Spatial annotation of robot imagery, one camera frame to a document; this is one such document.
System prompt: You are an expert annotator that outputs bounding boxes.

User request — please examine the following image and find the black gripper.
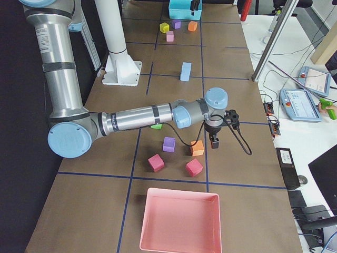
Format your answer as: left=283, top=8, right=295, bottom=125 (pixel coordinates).
left=204, top=122, right=223, bottom=149
left=190, top=0, right=200, bottom=15

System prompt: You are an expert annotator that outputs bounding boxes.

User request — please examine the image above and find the light blue foam block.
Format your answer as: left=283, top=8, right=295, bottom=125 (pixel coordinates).
left=181, top=62, right=192, bottom=75

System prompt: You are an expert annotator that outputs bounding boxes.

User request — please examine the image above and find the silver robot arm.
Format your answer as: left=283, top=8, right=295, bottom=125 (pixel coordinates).
left=22, top=1, right=234, bottom=158

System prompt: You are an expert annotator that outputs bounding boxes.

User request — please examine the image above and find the blue plastic bin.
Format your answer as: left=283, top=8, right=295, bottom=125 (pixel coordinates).
left=168, top=0, right=202, bottom=21

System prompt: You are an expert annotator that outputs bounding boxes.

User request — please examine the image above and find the far orange foam block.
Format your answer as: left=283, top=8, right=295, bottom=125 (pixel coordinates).
left=187, top=21, right=198, bottom=32

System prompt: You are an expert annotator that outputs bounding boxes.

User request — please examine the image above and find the orange foam block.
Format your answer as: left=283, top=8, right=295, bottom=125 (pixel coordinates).
left=187, top=21, right=198, bottom=32
left=190, top=140, right=205, bottom=156

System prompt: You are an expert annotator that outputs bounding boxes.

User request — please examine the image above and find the far purple foam block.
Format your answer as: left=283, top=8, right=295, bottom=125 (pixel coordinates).
left=172, top=20, right=181, bottom=30

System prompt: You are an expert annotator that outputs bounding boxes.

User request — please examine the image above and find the purple foam block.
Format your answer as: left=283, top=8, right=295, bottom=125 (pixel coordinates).
left=172, top=20, right=181, bottom=30
left=163, top=137, right=176, bottom=153

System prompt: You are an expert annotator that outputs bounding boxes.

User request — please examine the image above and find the magenta foam block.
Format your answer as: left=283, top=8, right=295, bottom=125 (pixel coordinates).
left=185, top=159, right=203, bottom=177

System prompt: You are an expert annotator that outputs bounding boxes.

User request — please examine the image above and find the yellow foam block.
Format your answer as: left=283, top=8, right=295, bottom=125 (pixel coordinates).
left=159, top=22, right=170, bottom=34

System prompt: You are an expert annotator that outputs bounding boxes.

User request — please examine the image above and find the far pink foam block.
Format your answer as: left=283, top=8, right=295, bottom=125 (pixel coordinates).
left=166, top=31, right=174, bottom=42

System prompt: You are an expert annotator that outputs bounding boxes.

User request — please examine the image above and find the green foam block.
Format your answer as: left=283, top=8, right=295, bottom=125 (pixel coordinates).
left=150, top=124, right=163, bottom=130

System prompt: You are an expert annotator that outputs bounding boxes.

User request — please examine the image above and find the dark red foam block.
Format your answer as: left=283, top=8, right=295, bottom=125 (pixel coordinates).
left=148, top=154, right=165, bottom=172

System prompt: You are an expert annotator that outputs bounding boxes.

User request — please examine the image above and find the black rectangular box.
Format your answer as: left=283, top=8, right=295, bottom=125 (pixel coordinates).
left=275, top=148, right=300, bottom=190

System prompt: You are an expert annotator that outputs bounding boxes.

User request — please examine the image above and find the pink plastic tray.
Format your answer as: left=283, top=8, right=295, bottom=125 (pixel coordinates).
left=139, top=188, right=222, bottom=252

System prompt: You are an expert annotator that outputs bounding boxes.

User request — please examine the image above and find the near teach pendant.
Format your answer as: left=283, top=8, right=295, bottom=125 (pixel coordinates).
left=280, top=89, right=322, bottom=122

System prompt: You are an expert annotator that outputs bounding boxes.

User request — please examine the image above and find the teach pendant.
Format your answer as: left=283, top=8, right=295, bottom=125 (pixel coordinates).
left=298, top=66, right=332, bottom=98
left=280, top=89, right=322, bottom=122

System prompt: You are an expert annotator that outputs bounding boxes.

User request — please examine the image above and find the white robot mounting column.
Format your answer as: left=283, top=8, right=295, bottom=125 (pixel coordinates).
left=95, top=0, right=142, bottom=86

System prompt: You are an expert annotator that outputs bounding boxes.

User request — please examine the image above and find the black monitor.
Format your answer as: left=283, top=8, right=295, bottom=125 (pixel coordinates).
left=309, top=147, right=336, bottom=214

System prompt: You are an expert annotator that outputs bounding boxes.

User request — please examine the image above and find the green handheld tool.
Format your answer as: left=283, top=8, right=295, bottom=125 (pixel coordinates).
left=318, top=98, right=336, bottom=120

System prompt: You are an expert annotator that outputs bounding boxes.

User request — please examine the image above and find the far teach pendant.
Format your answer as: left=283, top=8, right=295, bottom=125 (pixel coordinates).
left=298, top=66, right=332, bottom=98

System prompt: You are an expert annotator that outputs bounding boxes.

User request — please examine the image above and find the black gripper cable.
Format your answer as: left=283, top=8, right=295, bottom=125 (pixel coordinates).
left=168, top=115, right=252, bottom=155

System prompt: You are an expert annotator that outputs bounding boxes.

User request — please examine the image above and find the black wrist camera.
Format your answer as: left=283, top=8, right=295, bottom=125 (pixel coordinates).
left=224, top=110, right=240, bottom=131

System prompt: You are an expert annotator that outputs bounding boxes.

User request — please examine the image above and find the aluminium frame post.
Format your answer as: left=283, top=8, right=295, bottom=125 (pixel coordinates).
left=252, top=0, right=299, bottom=82

